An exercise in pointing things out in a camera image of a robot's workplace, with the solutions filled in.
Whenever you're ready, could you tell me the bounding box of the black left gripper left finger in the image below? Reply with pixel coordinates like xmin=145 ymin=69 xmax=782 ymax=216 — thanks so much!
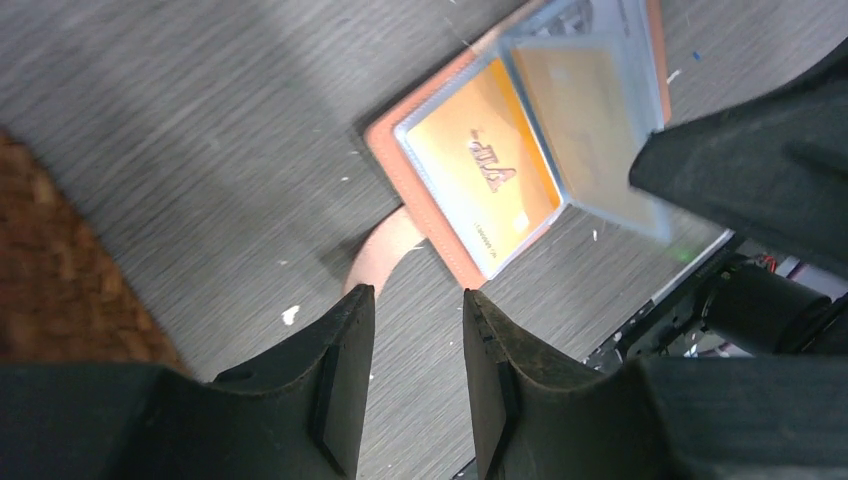
xmin=1 ymin=285 xmax=375 ymax=479

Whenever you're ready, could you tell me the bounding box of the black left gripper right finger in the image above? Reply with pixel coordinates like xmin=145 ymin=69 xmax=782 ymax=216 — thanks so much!
xmin=463 ymin=290 xmax=847 ymax=479

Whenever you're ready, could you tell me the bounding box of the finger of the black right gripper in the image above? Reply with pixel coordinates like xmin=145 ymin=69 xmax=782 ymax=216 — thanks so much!
xmin=629 ymin=42 xmax=847 ymax=277

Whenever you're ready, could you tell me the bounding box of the tan leather card holder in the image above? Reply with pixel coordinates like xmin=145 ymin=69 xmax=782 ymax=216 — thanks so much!
xmin=344 ymin=1 xmax=671 ymax=290

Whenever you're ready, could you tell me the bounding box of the orange credit card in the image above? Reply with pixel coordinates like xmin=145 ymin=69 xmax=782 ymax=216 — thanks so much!
xmin=394 ymin=54 xmax=565 ymax=279

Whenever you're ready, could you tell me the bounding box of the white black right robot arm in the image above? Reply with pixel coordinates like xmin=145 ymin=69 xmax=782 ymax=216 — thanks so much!
xmin=629 ymin=44 xmax=847 ymax=355

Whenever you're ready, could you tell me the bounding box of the brown woven basket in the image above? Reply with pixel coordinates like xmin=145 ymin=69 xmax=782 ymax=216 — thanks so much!
xmin=1 ymin=132 xmax=189 ymax=374

